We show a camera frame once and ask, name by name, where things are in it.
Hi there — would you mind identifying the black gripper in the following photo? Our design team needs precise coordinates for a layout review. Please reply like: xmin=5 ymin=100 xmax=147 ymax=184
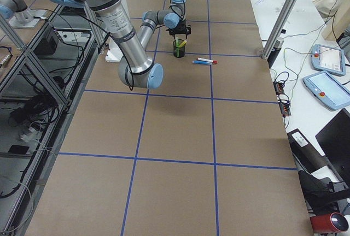
xmin=174 ymin=20 xmax=186 ymax=32

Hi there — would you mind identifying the yellow highlighter pen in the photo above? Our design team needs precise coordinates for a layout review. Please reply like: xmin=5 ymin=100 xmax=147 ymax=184
xmin=178 ymin=40 xmax=187 ymax=48

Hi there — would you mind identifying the red white marker pen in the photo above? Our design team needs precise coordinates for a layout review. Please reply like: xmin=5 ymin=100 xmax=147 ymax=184
xmin=197 ymin=58 xmax=218 ymax=64

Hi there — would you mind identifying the blue highlighter pen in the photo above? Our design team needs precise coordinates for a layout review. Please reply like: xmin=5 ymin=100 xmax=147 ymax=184
xmin=192 ymin=60 xmax=212 ymax=66

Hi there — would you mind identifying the black mesh pen cup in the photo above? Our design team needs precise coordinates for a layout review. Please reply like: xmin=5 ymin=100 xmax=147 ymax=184
xmin=173 ymin=39 xmax=186 ymax=58

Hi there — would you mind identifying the teach pendant far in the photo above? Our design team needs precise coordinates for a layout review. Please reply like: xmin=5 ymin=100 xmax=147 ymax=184
xmin=311 ymin=44 xmax=346 ymax=76

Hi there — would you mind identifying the teach pendant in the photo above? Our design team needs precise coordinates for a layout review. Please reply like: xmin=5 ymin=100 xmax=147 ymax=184
xmin=302 ymin=71 xmax=349 ymax=111
xmin=311 ymin=44 xmax=346 ymax=76

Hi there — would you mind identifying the teach pendant near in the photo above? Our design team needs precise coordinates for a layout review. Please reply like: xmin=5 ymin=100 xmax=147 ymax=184
xmin=302 ymin=71 xmax=349 ymax=111

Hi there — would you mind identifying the brown paper table cover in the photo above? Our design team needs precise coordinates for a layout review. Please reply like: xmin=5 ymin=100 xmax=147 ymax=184
xmin=26 ymin=0 xmax=312 ymax=235

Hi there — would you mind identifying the black laptop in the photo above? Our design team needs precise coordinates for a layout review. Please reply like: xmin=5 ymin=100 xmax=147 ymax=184
xmin=316 ymin=109 xmax=350 ymax=185

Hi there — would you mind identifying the red cylinder bottle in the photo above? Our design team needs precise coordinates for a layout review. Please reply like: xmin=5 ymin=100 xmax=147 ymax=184
xmin=310 ymin=213 xmax=349 ymax=233

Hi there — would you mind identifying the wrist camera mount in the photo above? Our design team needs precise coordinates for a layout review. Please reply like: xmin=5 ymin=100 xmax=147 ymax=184
xmin=167 ymin=25 xmax=191 ymax=38

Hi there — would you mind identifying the aluminium frame post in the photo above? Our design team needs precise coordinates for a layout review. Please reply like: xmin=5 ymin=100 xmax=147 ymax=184
xmin=260 ymin=0 xmax=297 ymax=60

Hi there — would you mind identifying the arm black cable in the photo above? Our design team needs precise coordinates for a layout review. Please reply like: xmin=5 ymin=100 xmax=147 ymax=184
xmin=51 ymin=0 xmax=135 ymax=92

